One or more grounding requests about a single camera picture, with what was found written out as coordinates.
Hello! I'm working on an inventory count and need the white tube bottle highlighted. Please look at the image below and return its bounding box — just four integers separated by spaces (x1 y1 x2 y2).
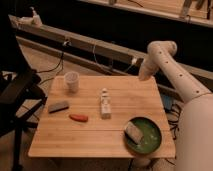
101 88 111 119

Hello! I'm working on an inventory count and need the orange carrot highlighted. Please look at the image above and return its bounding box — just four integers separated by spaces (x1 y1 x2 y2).
69 114 88 122

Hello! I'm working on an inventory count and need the green plate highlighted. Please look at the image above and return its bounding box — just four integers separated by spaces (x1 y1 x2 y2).
124 117 162 155

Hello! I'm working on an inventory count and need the blue box under table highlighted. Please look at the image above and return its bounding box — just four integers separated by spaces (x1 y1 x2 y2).
161 94 173 110

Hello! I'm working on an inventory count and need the black chair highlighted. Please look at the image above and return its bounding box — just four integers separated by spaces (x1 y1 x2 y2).
0 70 47 171

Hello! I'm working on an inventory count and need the grey sponge on plate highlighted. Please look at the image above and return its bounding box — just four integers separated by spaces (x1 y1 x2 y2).
125 122 143 144

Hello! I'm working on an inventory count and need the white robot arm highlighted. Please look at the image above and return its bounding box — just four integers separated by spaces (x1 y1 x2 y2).
139 41 213 171

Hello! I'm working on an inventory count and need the white plug on beam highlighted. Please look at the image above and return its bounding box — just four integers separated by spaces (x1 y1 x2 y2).
131 57 138 65

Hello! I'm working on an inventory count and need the black floor cable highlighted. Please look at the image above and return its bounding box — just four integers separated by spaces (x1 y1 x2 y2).
35 41 69 86

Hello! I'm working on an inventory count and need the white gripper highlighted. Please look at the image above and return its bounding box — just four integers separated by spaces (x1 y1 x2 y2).
138 58 157 81

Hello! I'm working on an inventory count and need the translucent plastic cup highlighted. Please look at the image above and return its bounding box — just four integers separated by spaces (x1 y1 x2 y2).
64 71 79 93

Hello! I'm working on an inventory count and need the white spray bottle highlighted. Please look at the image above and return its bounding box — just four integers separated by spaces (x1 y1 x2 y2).
31 7 42 27

